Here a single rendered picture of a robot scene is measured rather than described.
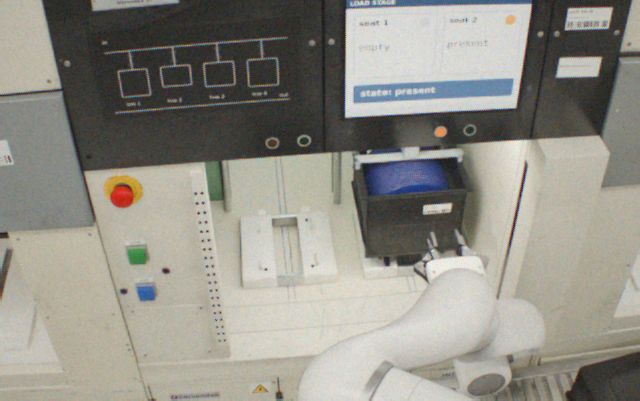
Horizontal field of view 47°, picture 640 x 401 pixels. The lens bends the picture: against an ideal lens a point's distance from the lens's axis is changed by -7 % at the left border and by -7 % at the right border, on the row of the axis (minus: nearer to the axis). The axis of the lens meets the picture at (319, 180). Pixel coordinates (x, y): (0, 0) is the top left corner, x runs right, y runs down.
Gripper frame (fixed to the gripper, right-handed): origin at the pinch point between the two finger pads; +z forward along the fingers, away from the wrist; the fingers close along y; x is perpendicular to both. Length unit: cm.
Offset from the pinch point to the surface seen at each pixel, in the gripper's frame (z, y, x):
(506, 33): 1.7, 6.3, 42.3
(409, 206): 21.6, -1.8, -10.4
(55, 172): 2, -66, 22
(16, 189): 2, -73, 19
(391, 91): 1.8, -11.2, 32.5
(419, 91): 1.8, -6.8, 32.3
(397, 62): 1.8, -10.5, 37.8
